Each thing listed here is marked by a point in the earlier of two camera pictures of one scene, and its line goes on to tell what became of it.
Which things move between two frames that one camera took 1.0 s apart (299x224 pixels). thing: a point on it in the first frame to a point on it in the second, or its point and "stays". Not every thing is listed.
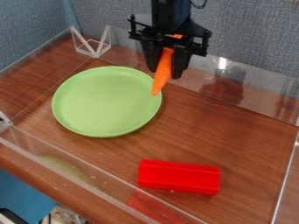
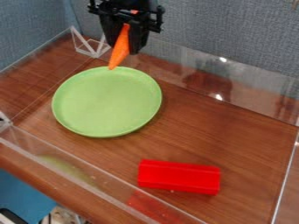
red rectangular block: x=179 y=177 stays
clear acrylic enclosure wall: x=96 y=151 stays
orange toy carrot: x=163 y=72 to x=122 y=50
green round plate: x=107 y=101 stays
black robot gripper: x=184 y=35 to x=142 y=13
